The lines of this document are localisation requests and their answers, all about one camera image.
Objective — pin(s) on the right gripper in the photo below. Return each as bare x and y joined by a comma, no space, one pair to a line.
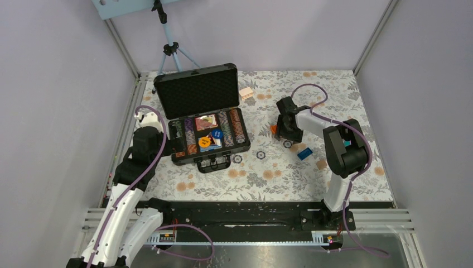
297,138

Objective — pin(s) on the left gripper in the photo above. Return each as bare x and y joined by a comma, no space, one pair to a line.
175,144

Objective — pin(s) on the black poker chip case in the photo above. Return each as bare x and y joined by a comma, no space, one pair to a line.
199,92

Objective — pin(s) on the orange big blind button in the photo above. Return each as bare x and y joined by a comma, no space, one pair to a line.
204,142

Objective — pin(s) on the blue small blind button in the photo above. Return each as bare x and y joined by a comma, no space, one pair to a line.
217,134

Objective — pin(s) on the blue playing card deck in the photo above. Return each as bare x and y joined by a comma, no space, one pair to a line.
215,144

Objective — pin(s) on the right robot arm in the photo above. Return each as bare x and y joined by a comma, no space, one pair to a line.
348,153

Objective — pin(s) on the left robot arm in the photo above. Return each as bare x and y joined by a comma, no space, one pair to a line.
114,244

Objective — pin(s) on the purple poker chip row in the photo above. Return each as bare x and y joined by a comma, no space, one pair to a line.
190,137

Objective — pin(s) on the blue rectangular block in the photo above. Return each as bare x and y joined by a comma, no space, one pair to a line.
304,153

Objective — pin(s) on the red playing card deck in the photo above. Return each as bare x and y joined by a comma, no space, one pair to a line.
210,117

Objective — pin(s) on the orange black poker chip row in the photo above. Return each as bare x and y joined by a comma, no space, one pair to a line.
237,124

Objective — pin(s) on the blue tan poker chip row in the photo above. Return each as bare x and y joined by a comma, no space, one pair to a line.
225,127

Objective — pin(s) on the beige toy block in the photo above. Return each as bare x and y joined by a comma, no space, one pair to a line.
246,93

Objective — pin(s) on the light blue tripod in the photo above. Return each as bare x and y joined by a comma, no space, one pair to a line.
172,48

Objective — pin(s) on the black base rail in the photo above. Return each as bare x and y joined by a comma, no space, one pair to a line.
241,222

